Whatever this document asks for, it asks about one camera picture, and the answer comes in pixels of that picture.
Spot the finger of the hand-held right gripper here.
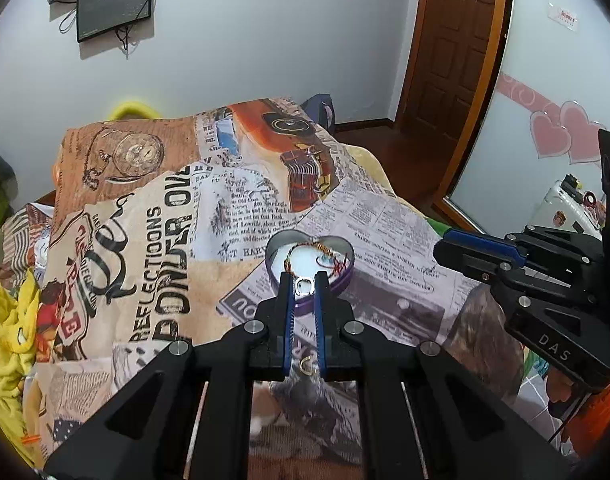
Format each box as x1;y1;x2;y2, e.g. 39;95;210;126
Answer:
502;225;608;281
432;229;536;322

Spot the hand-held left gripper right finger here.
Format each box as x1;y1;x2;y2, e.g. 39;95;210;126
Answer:
312;271;582;480

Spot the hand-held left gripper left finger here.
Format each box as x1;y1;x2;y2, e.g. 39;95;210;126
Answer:
44;271;297;480

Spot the gold and red chain bracelet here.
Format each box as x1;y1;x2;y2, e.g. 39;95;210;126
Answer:
283;242;350;276

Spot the heart-shaped tin box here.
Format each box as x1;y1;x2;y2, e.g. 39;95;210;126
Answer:
265;230;355;317

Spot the white suitcase with stickers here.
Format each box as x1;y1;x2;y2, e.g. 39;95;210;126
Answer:
528;174;607;241

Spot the orange cloth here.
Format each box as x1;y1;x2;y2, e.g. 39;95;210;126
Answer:
565;382;610;461

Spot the newspaper print blanket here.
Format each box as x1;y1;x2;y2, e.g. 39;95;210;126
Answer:
0;96;526;467

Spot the brown wooden door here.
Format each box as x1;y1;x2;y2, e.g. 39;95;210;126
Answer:
395;0;517;221

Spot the dark blue bag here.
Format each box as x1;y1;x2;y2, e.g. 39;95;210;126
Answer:
301;93;339;133

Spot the yellow round object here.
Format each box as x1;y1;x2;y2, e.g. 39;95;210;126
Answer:
108;100;162;122

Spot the yellow cloth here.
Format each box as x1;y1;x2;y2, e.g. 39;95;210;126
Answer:
0;266;46;468

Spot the pink heart wall sticker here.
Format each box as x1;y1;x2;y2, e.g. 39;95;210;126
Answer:
499;72;608;165

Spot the white and red wall sign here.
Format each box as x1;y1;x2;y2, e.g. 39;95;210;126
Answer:
547;2;580;32

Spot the small black wall monitor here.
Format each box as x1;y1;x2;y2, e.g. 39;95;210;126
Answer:
76;0;154;44

